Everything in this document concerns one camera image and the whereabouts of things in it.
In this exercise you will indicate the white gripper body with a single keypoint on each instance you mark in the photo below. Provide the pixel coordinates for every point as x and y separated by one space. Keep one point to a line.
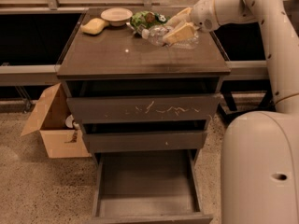
203 13

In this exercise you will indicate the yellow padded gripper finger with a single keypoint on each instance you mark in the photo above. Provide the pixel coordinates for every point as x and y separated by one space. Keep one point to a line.
184 16
181 32

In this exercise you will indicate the clear plastic water bottle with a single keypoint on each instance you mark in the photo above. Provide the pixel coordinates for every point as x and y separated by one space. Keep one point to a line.
155 36

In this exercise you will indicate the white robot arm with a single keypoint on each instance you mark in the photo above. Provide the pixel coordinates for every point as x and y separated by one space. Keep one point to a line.
260 150

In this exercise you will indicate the grey top drawer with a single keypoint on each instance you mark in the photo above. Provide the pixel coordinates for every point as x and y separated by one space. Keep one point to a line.
143 108

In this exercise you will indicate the grey drawer cabinet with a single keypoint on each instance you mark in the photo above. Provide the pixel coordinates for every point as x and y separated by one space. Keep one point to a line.
119 63

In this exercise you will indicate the grey middle drawer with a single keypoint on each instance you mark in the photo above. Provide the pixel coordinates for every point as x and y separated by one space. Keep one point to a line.
123 142

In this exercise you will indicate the grey open bottom drawer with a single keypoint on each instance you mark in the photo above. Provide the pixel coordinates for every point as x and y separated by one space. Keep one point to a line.
150 187

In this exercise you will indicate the green chip bag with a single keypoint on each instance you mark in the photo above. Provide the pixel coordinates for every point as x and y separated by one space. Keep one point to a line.
145 19

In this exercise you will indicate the white bowl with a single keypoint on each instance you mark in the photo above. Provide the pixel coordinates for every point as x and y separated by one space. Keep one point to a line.
117 16

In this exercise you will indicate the black stand with wheels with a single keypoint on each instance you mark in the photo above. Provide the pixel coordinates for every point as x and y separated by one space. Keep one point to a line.
236 103

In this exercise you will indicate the yellow sponge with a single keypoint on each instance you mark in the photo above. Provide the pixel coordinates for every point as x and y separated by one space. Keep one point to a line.
94 26

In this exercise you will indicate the open cardboard box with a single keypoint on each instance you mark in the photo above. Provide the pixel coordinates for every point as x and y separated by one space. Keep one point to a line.
51 117

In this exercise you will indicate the metal window railing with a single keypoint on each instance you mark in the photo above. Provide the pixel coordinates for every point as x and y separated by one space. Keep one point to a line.
42 74

